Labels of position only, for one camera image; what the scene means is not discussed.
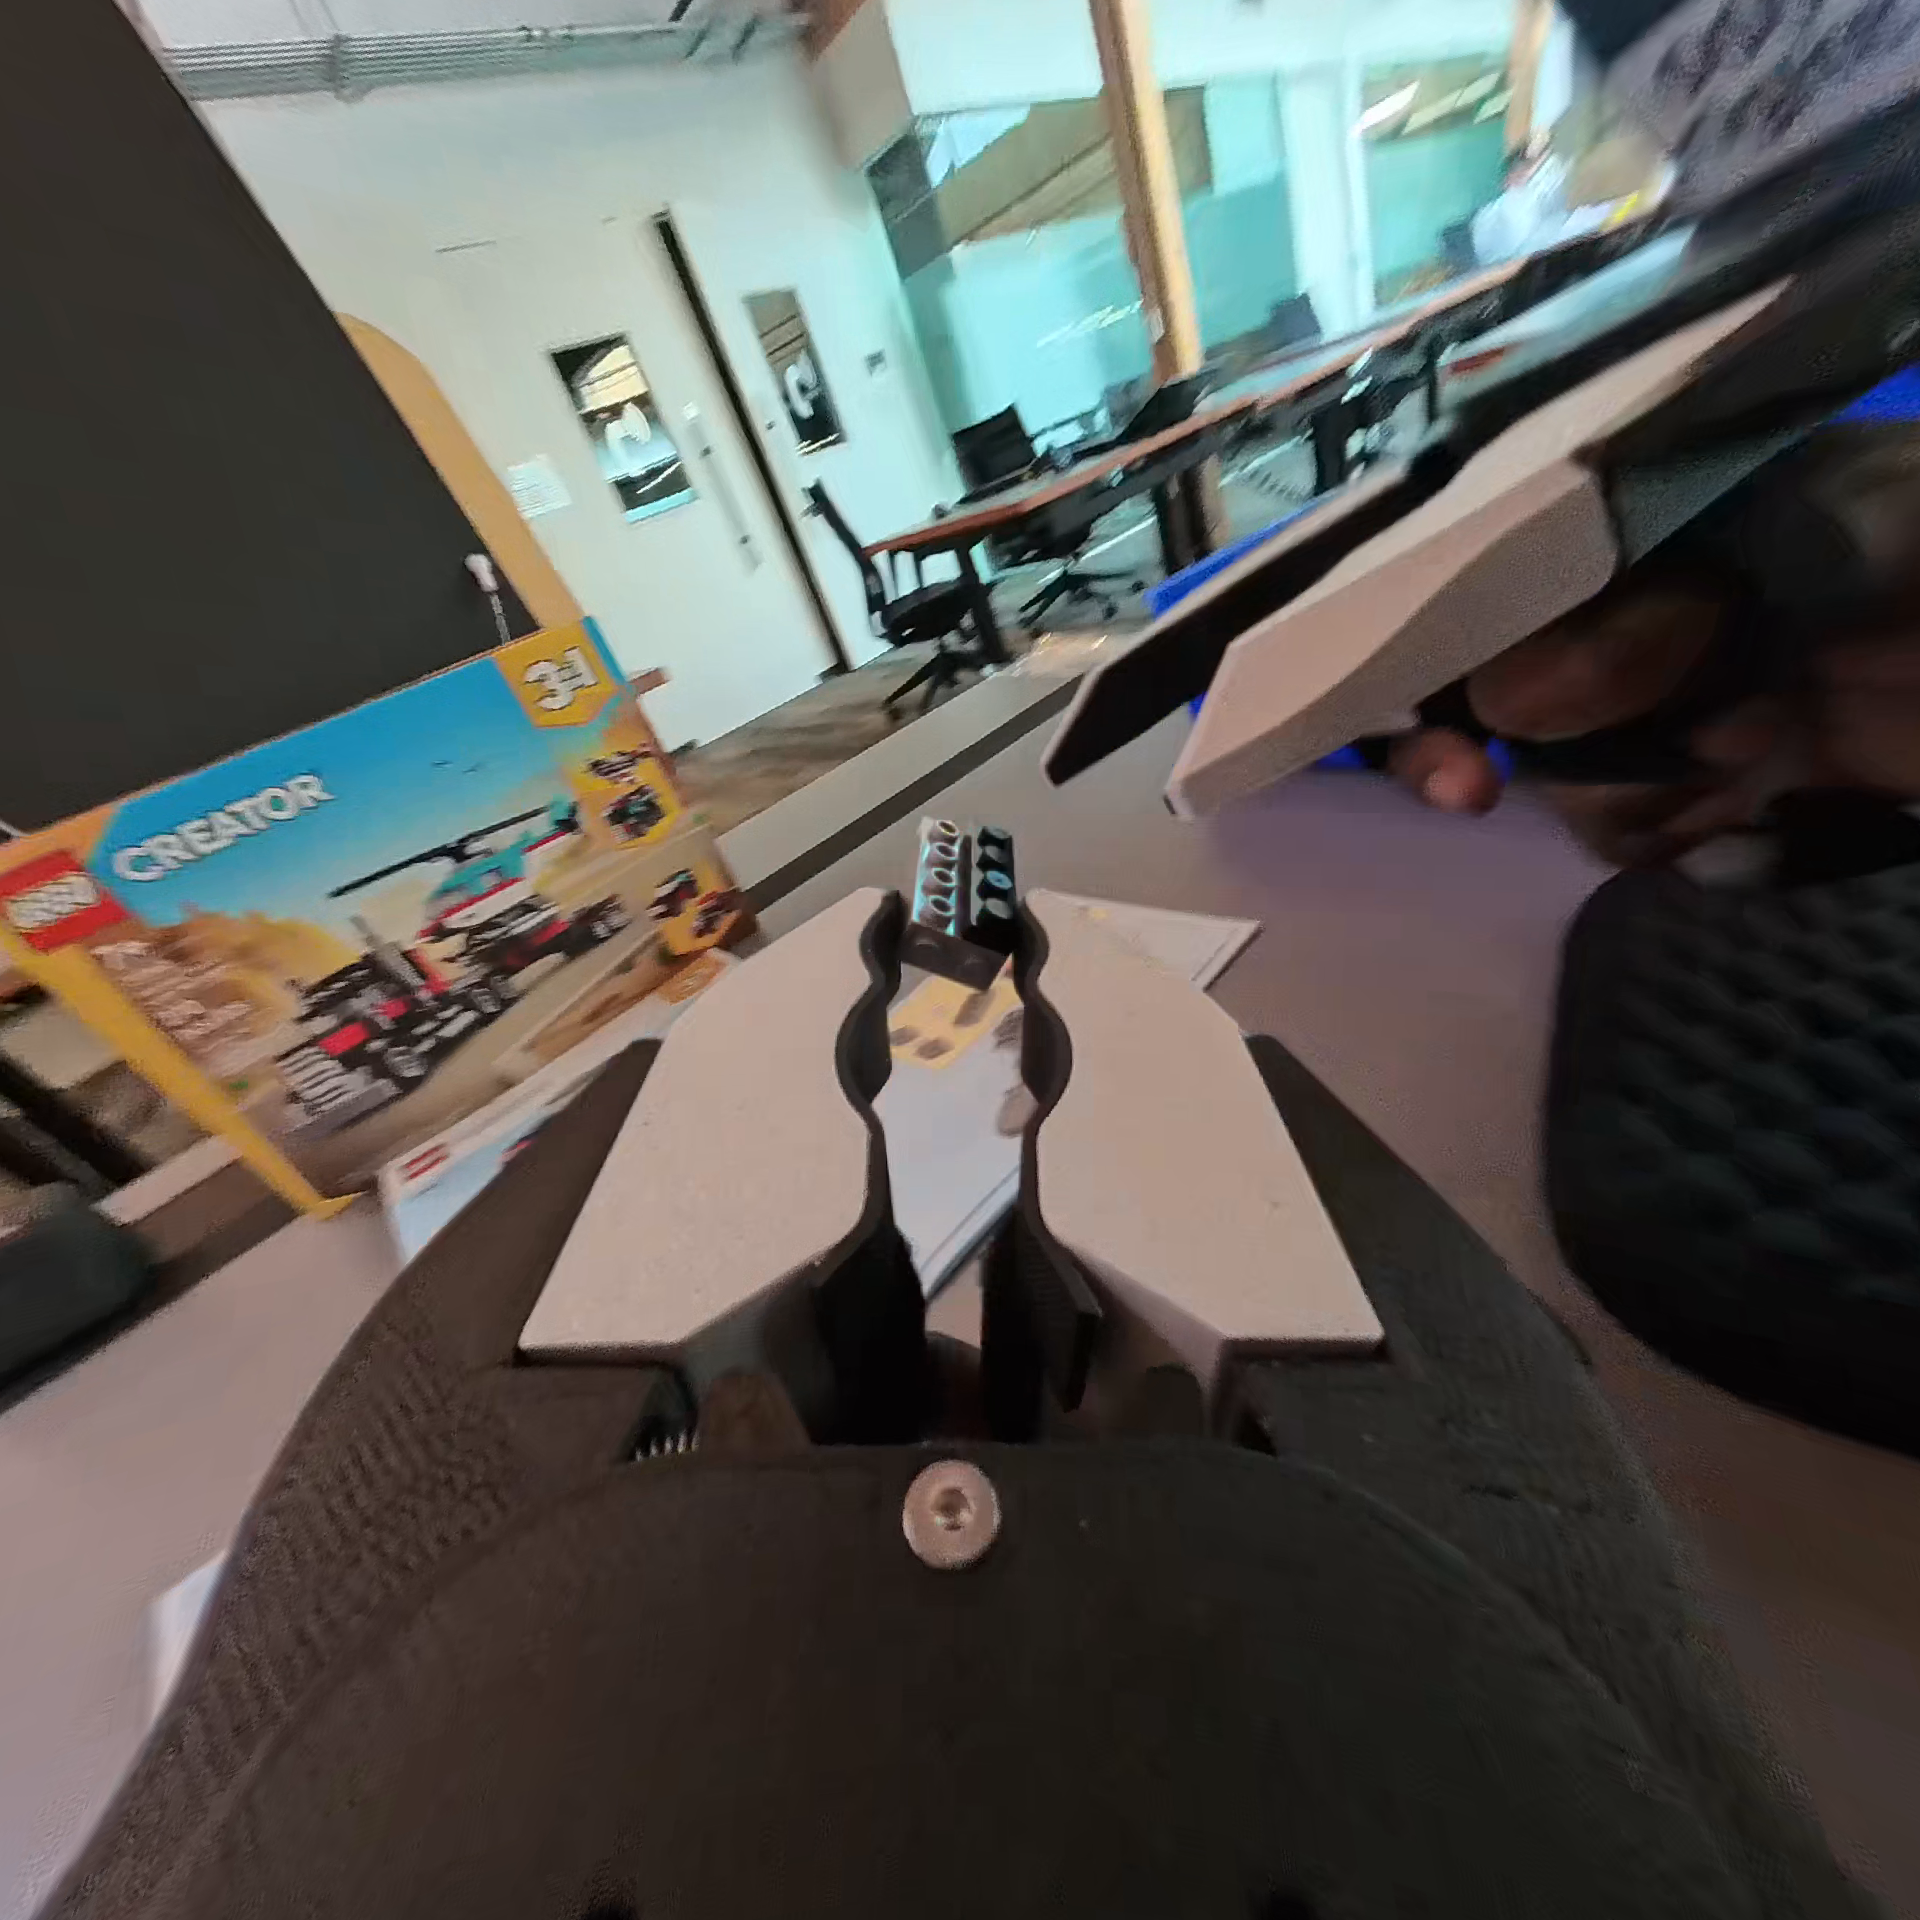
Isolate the small black grey brick assembly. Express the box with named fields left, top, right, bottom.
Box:
left=896, top=818, right=1042, bottom=992

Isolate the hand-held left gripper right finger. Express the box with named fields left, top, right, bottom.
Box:
left=982, top=885, right=1386, bottom=1444

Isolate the blue plastic bin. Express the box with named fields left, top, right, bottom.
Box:
left=1145, top=375, right=1920, bottom=779

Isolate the grey desk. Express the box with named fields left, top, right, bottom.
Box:
left=0, top=659, right=1920, bottom=1920

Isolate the dark grey pouch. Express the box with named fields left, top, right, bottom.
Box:
left=0, top=1182, right=153, bottom=1398

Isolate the black wall panel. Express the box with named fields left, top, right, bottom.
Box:
left=0, top=0, right=542, bottom=834

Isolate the black office chair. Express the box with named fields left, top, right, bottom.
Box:
left=805, top=481, right=1026, bottom=717

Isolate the open instruction booklet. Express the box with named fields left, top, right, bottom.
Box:
left=876, top=898, right=1265, bottom=1299

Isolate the colourful building set box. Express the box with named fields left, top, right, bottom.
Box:
left=0, top=616, right=753, bottom=1220

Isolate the wooden pillar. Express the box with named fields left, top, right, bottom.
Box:
left=1086, top=0, right=1233, bottom=543

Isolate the person's right hand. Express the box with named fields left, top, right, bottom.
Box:
left=1379, top=433, right=1920, bottom=902

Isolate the long wood-top office desk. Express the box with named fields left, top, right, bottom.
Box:
left=865, top=391, right=1265, bottom=665
left=1245, top=258, right=1533, bottom=502

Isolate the light blue closed booklet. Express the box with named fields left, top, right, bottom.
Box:
left=372, top=1035, right=668, bottom=1264

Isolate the yellow arched panel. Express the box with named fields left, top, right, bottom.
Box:
left=336, top=315, right=590, bottom=636

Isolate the white paper sheet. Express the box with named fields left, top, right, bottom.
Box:
left=146, top=1552, right=230, bottom=1669

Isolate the black quilted pad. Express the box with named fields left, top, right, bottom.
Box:
left=1547, top=865, right=1920, bottom=1460

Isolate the white door with glass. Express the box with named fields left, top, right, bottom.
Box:
left=653, top=210, right=854, bottom=677

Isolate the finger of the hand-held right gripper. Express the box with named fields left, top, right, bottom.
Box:
left=1042, top=284, right=1804, bottom=790
left=1162, top=453, right=1627, bottom=824

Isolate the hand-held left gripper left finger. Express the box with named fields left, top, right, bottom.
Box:
left=518, top=885, right=927, bottom=1444

